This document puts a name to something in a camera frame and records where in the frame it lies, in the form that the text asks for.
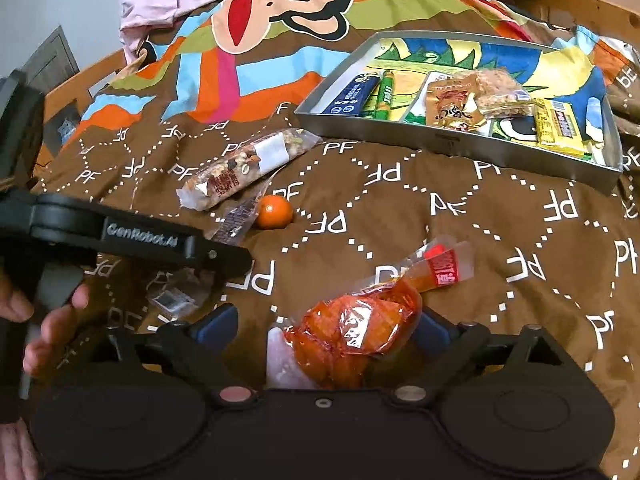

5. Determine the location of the blue snack packet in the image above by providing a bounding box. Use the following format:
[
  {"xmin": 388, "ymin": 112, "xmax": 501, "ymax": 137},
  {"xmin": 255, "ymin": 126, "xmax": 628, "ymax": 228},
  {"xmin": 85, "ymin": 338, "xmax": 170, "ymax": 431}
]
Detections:
[{"xmin": 320, "ymin": 71, "xmax": 384, "ymax": 117}]

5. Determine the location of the person's left forearm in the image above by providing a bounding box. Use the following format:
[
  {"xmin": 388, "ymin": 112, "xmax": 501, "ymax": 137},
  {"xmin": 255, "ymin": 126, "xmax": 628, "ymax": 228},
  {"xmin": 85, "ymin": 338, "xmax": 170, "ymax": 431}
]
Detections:
[{"xmin": 0, "ymin": 417, "xmax": 42, "ymax": 480}]

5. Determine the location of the person's left hand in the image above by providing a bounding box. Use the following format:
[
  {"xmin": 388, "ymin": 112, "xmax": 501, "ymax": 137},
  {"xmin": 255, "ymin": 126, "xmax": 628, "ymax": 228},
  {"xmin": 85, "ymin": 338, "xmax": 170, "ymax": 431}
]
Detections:
[{"xmin": 0, "ymin": 271, "xmax": 92, "ymax": 377}]

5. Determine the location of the orange snack bag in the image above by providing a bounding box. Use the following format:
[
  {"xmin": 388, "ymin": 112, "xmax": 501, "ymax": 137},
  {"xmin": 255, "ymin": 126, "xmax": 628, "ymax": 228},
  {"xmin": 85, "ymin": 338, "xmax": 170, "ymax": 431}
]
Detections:
[{"xmin": 282, "ymin": 235, "xmax": 475, "ymax": 392}]

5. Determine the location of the green sausage stick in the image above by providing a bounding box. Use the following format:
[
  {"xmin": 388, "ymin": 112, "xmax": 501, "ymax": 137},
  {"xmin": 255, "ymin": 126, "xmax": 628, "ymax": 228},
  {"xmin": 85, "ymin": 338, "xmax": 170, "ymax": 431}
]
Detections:
[{"xmin": 370, "ymin": 68, "xmax": 399, "ymax": 121}]

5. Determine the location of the pink pillow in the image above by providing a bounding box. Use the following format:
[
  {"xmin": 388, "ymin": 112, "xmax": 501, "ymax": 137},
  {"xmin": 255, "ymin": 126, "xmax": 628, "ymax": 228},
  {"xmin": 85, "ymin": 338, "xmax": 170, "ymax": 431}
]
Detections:
[{"xmin": 119, "ymin": 0, "xmax": 576, "ymax": 64}]

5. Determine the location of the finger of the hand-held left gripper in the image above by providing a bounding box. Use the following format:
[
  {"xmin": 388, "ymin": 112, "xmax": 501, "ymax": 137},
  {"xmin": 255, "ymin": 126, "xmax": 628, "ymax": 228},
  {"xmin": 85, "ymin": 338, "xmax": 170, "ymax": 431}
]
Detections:
[{"xmin": 197, "ymin": 240, "xmax": 254, "ymax": 287}]

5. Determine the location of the pale white snack packet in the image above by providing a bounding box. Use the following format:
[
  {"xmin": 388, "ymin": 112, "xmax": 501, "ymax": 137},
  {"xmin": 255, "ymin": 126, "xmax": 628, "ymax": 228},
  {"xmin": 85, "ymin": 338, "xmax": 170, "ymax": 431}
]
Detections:
[{"xmin": 266, "ymin": 326, "xmax": 313, "ymax": 392}]

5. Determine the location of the yellow snack packet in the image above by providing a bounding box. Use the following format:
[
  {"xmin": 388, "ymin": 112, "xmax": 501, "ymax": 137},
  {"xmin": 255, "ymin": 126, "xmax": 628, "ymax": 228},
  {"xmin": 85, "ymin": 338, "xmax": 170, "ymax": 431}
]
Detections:
[{"xmin": 531, "ymin": 98, "xmax": 594, "ymax": 159}]

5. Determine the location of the small orange ball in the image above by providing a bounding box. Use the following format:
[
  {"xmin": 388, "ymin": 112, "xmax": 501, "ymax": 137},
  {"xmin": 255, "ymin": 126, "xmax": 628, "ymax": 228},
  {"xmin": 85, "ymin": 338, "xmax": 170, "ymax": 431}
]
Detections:
[{"xmin": 212, "ymin": 192, "xmax": 295, "ymax": 247}]

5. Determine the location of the gold snack packet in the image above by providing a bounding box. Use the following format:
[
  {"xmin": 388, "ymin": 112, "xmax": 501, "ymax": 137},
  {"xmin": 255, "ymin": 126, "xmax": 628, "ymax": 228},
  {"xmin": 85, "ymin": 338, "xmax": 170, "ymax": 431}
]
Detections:
[{"xmin": 426, "ymin": 73, "xmax": 489, "ymax": 134}]

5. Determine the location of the clear nut bar packet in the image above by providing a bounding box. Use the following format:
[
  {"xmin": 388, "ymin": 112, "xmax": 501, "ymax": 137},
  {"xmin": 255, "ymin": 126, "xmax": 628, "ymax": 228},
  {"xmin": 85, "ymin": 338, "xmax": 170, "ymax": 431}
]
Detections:
[{"xmin": 177, "ymin": 128, "xmax": 324, "ymax": 211}]

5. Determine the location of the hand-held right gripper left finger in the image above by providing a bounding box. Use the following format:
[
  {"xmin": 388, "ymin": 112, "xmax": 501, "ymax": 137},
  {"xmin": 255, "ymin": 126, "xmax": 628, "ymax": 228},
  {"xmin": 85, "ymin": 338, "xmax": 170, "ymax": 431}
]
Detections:
[{"xmin": 102, "ymin": 303, "xmax": 261, "ymax": 408}]

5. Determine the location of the clear flat packet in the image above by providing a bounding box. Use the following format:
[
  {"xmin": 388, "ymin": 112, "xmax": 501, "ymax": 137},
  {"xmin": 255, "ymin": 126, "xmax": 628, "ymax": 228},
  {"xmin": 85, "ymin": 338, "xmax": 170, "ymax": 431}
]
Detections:
[{"xmin": 146, "ymin": 272, "xmax": 203, "ymax": 322}]

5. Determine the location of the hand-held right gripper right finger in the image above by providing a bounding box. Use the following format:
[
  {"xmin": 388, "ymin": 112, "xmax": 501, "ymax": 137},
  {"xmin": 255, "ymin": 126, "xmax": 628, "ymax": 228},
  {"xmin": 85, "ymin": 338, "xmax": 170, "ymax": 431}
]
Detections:
[{"xmin": 387, "ymin": 307, "xmax": 568, "ymax": 408}]

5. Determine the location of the printed brown blanket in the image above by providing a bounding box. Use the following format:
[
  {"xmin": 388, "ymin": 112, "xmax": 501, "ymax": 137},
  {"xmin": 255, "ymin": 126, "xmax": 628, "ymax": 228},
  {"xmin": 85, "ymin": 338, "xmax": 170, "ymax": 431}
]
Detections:
[{"xmin": 37, "ymin": 0, "xmax": 640, "ymax": 480}]

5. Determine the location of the clear crisp bar packet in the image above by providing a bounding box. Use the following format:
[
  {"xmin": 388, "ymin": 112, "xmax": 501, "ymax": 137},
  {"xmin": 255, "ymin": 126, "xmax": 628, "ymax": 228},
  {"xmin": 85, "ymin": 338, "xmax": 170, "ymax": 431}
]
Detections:
[{"xmin": 467, "ymin": 70, "xmax": 539, "ymax": 120}]

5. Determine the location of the grey door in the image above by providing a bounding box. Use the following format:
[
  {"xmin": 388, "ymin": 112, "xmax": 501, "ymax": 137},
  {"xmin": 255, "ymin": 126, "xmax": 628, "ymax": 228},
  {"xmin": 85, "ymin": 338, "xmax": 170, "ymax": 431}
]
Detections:
[{"xmin": 17, "ymin": 25, "xmax": 82, "ymax": 94}]

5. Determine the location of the metal tray with cartoon print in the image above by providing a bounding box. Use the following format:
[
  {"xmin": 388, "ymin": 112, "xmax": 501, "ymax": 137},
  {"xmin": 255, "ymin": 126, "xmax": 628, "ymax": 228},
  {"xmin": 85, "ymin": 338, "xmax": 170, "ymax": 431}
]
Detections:
[{"xmin": 294, "ymin": 31, "xmax": 624, "ymax": 196}]

